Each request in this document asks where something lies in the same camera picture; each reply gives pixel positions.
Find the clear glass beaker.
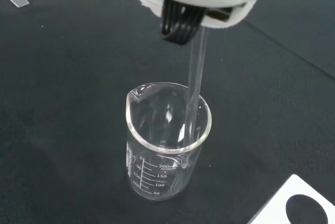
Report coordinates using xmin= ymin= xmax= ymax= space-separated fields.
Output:
xmin=125 ymin=82 xmax=213 ymax=202

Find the white test tube rack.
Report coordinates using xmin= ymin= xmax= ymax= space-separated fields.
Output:
xmin=250 ymin=173 xmax=335 ymax=224

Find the black bench cloth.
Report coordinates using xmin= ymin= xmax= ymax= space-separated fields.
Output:
xmin=0 ymin=0 xmax=335 ymax=224

